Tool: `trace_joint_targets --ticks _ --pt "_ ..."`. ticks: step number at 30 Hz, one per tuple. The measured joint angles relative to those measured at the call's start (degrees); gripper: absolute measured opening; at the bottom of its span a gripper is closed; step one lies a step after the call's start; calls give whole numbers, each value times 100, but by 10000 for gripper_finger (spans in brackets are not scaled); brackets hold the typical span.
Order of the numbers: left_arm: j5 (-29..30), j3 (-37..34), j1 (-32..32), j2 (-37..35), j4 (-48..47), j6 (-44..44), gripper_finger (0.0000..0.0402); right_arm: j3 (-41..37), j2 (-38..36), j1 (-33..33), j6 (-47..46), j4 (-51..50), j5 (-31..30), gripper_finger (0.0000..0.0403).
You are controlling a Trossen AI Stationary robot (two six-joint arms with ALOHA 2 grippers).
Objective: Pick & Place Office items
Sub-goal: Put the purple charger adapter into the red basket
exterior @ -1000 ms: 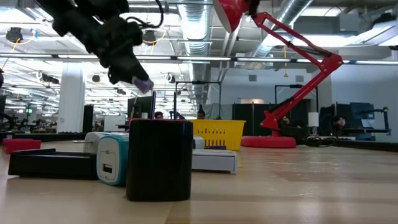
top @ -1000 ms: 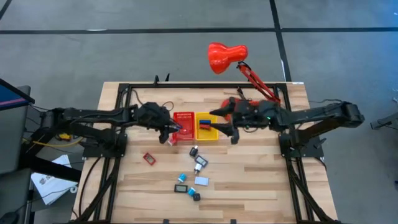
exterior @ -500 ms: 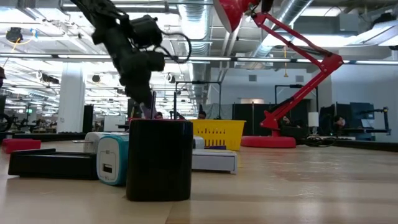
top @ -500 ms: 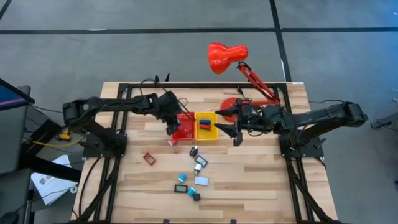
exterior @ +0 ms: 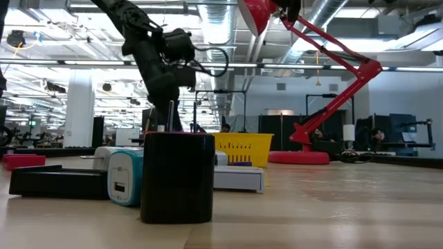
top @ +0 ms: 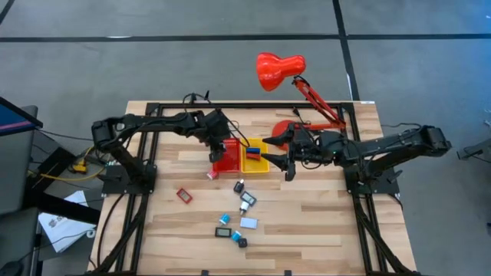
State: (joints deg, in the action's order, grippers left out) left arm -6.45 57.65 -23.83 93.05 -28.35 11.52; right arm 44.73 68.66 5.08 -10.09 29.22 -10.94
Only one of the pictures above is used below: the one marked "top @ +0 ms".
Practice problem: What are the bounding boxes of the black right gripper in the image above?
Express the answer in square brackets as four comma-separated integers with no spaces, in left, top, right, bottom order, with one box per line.
[260,122,341,182]

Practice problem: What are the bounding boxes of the black aluminium table frame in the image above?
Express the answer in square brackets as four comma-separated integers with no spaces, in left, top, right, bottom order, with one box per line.
[86,101,421,276]

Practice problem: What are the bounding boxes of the yellow cable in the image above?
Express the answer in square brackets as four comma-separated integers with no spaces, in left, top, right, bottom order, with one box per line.
[38,145,107,183]

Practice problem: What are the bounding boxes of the red plastic basket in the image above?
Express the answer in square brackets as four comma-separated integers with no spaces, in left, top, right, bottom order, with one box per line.
[213,137,242,174]

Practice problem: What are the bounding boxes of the white paper sheet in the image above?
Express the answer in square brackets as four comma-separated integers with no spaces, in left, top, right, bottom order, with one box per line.
[38,190,97,254]

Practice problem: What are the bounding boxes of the red desk lamp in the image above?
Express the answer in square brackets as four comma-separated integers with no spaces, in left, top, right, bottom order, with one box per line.
[255,52,347,151]

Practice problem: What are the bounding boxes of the computer monitor blue screen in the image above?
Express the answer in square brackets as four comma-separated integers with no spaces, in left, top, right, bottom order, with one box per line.
[0,96,44,138]

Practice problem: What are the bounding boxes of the grey office chair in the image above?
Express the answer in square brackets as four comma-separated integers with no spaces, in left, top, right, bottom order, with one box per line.
[0,105,41,276]

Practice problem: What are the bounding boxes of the black lamp power cable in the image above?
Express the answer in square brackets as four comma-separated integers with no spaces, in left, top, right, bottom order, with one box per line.
[290,106,308,127]

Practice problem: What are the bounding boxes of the black floor stand with cable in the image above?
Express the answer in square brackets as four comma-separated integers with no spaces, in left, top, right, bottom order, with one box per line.
[456,137,491,195]

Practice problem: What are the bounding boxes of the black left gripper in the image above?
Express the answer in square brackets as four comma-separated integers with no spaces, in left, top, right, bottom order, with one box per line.
[198,108,233,164]

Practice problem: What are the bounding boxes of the yellow plastic basket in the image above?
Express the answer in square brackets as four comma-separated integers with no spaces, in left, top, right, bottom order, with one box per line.
[240,137,271,175]

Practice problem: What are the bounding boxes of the black support beam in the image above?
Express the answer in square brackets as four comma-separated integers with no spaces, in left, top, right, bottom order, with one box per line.
[25,189,101,225]

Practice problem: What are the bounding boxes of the white digital thermometer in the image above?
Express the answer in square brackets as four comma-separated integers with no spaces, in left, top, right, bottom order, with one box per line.
[239,216,259,230]

